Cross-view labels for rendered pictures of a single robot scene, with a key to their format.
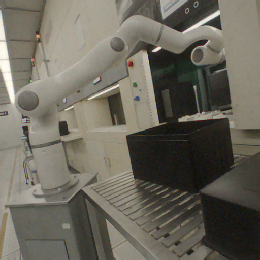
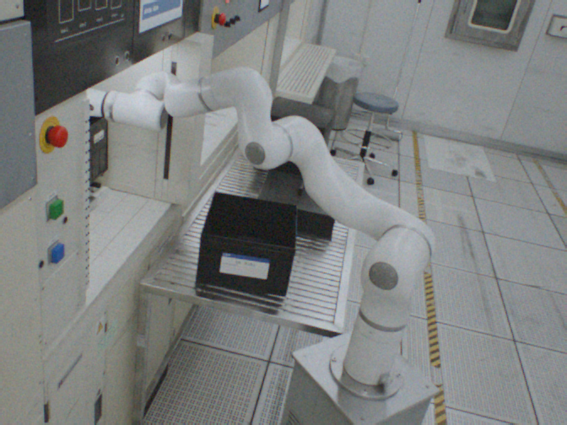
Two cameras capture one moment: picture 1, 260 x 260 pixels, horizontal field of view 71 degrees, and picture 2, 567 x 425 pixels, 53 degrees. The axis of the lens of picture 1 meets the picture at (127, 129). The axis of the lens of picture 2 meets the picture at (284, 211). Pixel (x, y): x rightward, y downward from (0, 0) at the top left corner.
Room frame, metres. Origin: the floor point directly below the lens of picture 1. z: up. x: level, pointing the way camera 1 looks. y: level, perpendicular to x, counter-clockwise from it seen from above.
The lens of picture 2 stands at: (1.84, 0.76, 1.77)
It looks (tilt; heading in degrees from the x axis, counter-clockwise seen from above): 28 degrees down; 215
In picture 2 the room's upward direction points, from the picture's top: 11 degrees clockwise
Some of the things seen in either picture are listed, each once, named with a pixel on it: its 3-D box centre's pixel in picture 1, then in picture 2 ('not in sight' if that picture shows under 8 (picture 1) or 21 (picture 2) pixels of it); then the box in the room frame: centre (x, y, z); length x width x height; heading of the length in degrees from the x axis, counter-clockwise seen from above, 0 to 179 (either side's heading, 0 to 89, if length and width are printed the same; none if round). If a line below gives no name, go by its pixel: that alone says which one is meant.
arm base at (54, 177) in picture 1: (52, 165); (374, 344); (0.76, 0.35, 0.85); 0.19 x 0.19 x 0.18
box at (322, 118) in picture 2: not in sight; (294, 137); (-0.09, -0.62, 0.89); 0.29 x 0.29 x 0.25; 26
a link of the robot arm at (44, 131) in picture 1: (42, 117); (390, 281); (0.80, 0.35, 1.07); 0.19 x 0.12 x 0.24; 10
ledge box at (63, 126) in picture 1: (59, 128); not in sight; (3.42, 1.24, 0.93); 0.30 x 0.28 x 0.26; 27
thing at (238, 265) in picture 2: (179, 149); (248, 242); (0.67, -0.18, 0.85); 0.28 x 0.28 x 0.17; 38
